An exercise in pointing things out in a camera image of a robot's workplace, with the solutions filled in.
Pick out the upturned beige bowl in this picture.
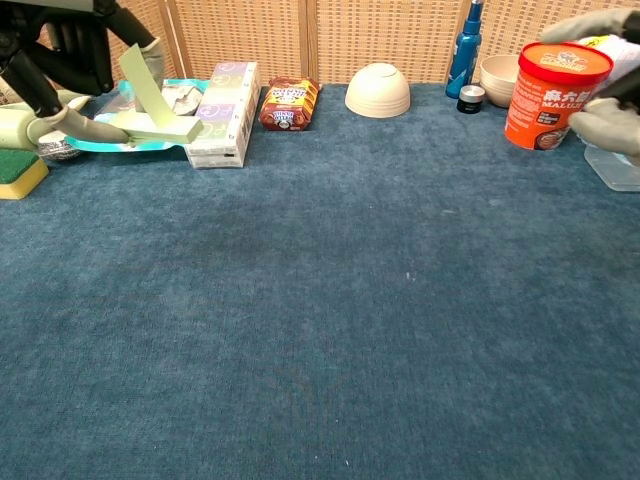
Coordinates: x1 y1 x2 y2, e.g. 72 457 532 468
344 61 412 119

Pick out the red snack packet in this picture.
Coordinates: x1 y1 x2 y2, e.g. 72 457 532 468
258 75 321 133

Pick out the upright beige bowl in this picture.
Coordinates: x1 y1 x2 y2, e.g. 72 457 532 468
479 53 524 109

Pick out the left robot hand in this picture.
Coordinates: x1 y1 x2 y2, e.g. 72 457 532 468
0 0 166 146

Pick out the steel wool scourer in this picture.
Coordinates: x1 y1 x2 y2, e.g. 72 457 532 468
38 139 81 162

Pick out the green lint roller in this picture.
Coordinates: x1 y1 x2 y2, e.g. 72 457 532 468
0 89 91 151

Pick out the orange instant noodle cup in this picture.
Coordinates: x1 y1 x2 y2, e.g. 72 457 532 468
503 41 614 152

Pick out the clear container teal lid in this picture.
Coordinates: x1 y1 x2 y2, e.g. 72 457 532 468
582 143 640 193

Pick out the pastel tissue box pack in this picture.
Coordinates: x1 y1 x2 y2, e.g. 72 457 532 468
183 60 262 170

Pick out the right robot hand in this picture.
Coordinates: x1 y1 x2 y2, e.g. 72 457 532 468
539 7 640 166

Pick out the teal snack bag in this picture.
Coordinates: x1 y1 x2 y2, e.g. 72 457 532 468
64 78 211 154

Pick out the blue spray bottle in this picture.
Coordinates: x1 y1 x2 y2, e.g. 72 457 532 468
445 0 484 100

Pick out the green yellow sponge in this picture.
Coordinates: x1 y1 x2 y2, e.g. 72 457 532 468
0 148 50 201

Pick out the wooden rattan folding screen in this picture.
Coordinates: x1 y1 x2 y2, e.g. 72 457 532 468
0 0 640 94

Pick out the teal table cloth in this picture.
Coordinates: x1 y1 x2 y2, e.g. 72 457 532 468
0 83 640 480

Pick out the small black jar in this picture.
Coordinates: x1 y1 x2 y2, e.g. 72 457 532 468
456 84 487 114

